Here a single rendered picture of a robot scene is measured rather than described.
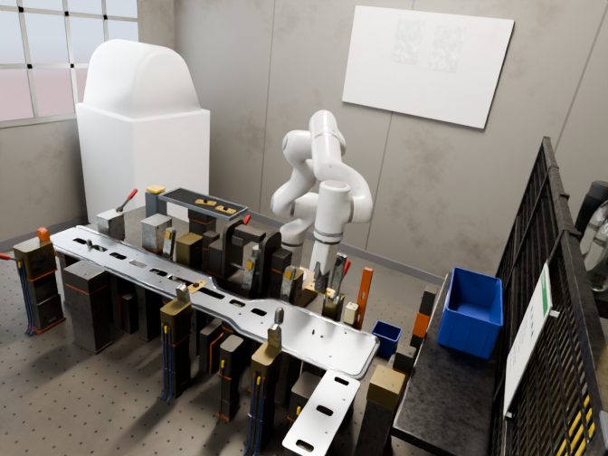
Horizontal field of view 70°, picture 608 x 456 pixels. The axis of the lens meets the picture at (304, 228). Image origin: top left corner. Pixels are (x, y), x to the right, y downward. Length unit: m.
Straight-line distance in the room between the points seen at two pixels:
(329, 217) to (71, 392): 1.06
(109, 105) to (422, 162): 2.49
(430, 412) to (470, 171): 2.57
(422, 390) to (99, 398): 1.04
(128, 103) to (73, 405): 2.41
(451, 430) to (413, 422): 0.09
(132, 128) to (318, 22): 1.71
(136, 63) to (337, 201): 2.64
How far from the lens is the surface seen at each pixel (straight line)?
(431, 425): 1.22
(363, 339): 1.45
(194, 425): 1.56
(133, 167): 3.59
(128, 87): 3.60
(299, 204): 1.85
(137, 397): 1.66
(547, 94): 3.46
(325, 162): 1.27
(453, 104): 3.51
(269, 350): 1.28
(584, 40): 3.45
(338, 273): 1.47
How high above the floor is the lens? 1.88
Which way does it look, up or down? 25 degrees down
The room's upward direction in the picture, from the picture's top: 7 degrees clockwise
